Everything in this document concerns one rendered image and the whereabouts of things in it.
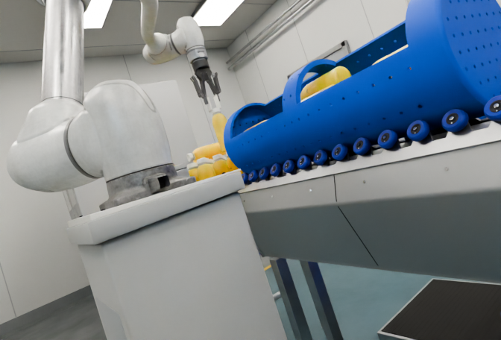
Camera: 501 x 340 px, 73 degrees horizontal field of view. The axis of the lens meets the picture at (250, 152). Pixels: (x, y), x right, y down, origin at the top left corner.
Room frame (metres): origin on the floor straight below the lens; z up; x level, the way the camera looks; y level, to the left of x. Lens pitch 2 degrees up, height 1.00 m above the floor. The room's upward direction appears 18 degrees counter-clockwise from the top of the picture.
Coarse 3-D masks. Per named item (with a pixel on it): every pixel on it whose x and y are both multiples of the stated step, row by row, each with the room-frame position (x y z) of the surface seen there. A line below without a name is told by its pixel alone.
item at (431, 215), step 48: (288, 192) 1.08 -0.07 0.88; (336, 192) 0.90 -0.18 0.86; (384, 192) 0.77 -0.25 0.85; (432, 192) 0.67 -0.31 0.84; (480, 192) 0.60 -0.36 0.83; (288, 240) 1.21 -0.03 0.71; (336, 240) 1.00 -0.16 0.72; (384, 240) 0.85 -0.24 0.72; (432, 240) 0.74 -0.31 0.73; (480, 240) 0.66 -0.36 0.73
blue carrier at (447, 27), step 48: (432, 0) 0.60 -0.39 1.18; (480, 0) 0.67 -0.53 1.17; (384, 48) 0.92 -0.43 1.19; (432, 48) 0.59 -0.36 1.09; (480, 48) 0.63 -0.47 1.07; (288, 96) 0.95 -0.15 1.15; (336, 96) 0.79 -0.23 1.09; (384, 96) 0.70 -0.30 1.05; (432, 96) 0.64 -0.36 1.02; (480, 96) 0.60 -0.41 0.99; (240, 144) 1.21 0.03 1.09; (288, 144) 1.01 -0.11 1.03; (336, 144) 0.90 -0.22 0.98
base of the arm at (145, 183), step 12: (156, 168) 0.73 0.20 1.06; (168, 168) 0.76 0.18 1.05; (120, 180) 0.71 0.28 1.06; (132, 180) 0.71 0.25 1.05; (144, 180) 0.70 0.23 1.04; (156, 180) 0.68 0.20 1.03; (168, 180) 0.69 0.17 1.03; (180, 180) 0.74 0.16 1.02; (192, 180) 0.75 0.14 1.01; (108, 192) 0.74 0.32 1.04; (120, 192) 0.71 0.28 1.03; (132, 192) 0.69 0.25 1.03; (144, 192) 0.70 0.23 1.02; (156, 192) 0.71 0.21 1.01; (108, 204) 0.74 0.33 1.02; (120, 204) 0.66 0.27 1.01
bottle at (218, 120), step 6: (216, 114) 1.52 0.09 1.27; (222, 114) 1.53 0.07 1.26; (216, 120) 1.51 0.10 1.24; (222, 120) 1.51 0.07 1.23; (216, 126) 1.51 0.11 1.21; (222, 126) 1.50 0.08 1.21; (216, 132) 1.52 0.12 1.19; (222, 132) 1.50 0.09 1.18; (222, 138) 1.50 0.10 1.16; (222, 144) 1.51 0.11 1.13; (222, 150) 1.52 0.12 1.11
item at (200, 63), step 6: (198, 60) 1.51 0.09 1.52; (204, 60) 1.52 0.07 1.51; (192, 66) 1.53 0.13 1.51; (198, 66) 1.51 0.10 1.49; (204, 66) 1.51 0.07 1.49; (198, 72) 1.52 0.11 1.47; (204, 72) 1.53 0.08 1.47; (210, 72) 1.55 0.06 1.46; (198, 78) 1.53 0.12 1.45; (204, 78) 1.53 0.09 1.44
